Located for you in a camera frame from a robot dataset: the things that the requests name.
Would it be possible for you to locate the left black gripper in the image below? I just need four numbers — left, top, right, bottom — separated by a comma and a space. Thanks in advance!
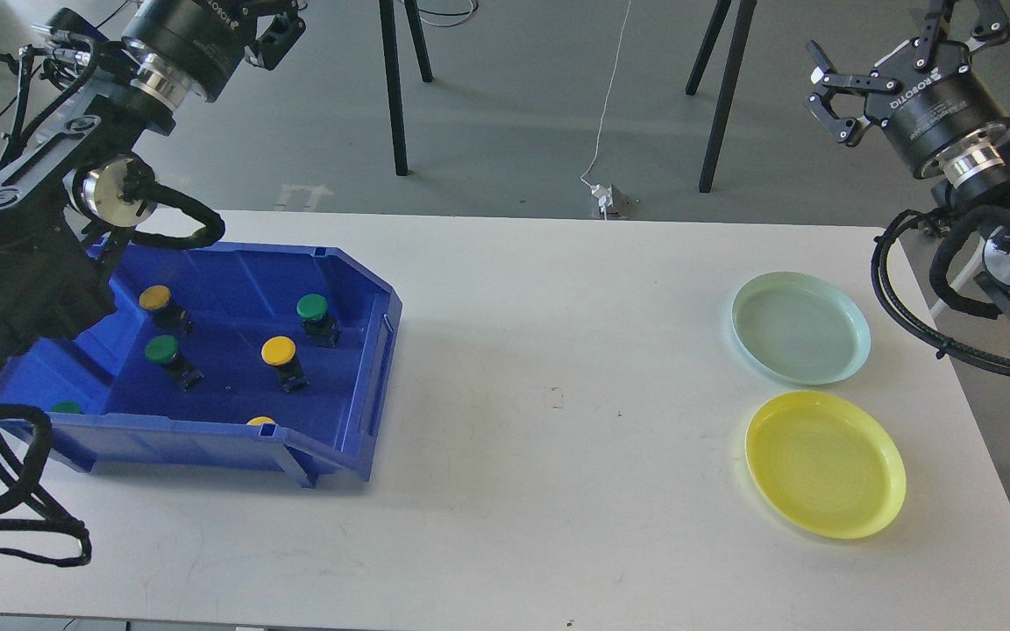
123, 1, 306, 103

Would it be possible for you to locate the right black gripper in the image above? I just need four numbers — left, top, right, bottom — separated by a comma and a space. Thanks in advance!
806, 0, 1010, 181

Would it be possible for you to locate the green push button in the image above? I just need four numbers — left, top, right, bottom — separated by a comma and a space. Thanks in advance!
144, 334, 204, 392
295, 293, 340, 349

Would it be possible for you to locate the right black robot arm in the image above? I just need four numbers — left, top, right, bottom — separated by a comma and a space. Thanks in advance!
807, 1, 1010, 377

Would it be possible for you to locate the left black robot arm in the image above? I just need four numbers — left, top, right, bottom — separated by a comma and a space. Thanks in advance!
0, 1, 306, 568

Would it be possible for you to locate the light green plate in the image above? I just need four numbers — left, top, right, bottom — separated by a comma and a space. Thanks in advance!
729, 271, 872, 386

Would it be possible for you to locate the yellow push button back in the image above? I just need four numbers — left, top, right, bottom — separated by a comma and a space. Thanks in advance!
138, 285, 194, 338

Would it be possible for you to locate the yellow plate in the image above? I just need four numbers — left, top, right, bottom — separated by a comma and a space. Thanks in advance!
743, 391, 908, 542

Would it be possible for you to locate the green push button front corner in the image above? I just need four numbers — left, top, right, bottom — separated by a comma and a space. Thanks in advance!
49, 401, 82, 415

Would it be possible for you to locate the black stand leg left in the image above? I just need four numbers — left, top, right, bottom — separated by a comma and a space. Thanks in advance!
378, 1, 434, 177

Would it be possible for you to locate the black stand leg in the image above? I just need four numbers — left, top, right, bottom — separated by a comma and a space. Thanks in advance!
378, 1, 434, 177
685, 1, 758, 195

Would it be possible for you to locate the black stand leg right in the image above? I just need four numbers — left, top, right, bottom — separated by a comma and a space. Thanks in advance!
685, 1, 758, 195

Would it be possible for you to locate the blue plastic bin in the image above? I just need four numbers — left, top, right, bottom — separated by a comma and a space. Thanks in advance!
0, 243, 403, 487

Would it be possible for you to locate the white power adapter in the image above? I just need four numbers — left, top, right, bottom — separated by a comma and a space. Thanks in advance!
589, 184, 630, 220

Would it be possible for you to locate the black floor cable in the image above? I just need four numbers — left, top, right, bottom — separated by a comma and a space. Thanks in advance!
422, 0, 478, 27

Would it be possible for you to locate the white cable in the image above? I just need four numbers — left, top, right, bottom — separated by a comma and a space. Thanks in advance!
580, 0, 634, 187

